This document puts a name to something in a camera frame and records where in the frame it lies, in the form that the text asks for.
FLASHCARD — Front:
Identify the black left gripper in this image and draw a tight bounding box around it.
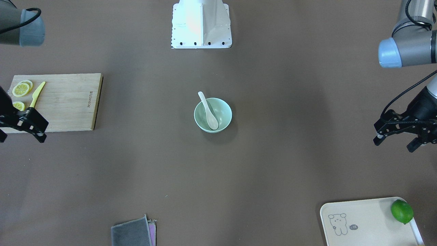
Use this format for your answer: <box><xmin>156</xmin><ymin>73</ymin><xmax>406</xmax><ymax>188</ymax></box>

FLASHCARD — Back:
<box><xmin>373</xmin><ymin>87</ymin><xmax>437</xmax><ymax>153</ymax></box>

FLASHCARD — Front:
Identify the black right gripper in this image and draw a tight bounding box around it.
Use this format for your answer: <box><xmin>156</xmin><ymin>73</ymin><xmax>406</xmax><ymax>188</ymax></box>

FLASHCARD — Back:
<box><xmin>0</xmin><ymin>88</ymin><xmax>49</xmax><ymax>143</ymax></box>

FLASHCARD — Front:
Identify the green bowl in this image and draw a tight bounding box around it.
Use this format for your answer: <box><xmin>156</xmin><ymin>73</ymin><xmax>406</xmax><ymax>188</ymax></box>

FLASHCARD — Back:
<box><xmin>194</xmin><ymin>98</ymin><xmax>232</xmax><ymax>133</ymax></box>

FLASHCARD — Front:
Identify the white ceramic spoon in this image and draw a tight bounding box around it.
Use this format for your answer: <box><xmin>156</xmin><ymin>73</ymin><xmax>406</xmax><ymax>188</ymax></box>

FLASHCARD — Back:
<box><xmin>198</xmin><ymin>91</ymin><xmax>219</xmax><ymax>130</ymax></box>

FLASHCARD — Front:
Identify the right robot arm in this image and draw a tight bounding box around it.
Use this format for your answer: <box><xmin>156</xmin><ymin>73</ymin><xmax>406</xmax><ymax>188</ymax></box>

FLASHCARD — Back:
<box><xmin>0</xmin><ymin>0</ymin><xmax>49</xmax><ymax>143</ymax></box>

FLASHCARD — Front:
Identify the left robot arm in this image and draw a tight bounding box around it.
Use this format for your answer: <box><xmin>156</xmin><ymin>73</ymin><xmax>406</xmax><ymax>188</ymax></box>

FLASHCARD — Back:
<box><xmin>373</xmin><ymin>0</ymin><xmax>437</xmax><ymax>153</ymax></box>

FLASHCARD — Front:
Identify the yellow plastic knife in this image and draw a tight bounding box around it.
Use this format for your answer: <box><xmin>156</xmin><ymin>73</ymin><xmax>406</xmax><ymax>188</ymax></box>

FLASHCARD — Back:
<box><xmin>29</xmin><ymin>81</ymin><xmax>46</xmax><ymax>108</ymax></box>

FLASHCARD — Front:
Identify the lemon slice behind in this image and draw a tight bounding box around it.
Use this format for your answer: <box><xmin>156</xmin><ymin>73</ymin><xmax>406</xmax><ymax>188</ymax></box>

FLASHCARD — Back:
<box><xmin>12</xmin><ymin>80</ymin><xmax>34</xmax><ymax>97</ymax></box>

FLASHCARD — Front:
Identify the bamboo cutting board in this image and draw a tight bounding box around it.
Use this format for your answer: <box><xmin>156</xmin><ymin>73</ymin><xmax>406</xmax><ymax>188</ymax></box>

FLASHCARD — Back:
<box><xmin>7</xmin><ymin>73</ymin><xmax>103</xmax><ymax>133</ymax></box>

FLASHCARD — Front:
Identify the lime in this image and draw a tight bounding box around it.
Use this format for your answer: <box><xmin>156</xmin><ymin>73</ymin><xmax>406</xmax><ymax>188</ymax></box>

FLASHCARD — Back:
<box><xmin>391</xmin><ymin>199</ymin><xmax>414</xmax><ymax>224</ymax></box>

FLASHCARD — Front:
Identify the beige tray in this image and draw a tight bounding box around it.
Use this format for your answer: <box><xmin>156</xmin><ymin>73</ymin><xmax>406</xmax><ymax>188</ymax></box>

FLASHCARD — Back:
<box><xmin>320</xmin><ymin>197</ymin><xmax>424</xmax><ymax>246</ymax></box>

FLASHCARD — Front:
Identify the grey folded cloth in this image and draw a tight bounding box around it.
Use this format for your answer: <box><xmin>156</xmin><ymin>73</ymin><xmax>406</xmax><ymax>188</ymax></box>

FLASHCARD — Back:
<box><xmin>111</xmin><ymin>215</ymin><xmax>157</xmax><ymax>246</ymax></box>

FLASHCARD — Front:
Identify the lemon slice near handle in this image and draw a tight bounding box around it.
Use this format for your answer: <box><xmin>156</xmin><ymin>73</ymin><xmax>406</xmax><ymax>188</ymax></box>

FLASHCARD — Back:
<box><xmin>12</xmin><ymin>101</ymin><xmax>26</xmax><ymax>111</ymax></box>

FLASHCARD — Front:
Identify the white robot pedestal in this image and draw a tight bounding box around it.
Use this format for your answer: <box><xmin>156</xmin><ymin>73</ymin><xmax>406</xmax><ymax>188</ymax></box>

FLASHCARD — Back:
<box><xmin>171</xmin><ymin>0</ymin><xmax>232</xmax><ymax>49</ymax></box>

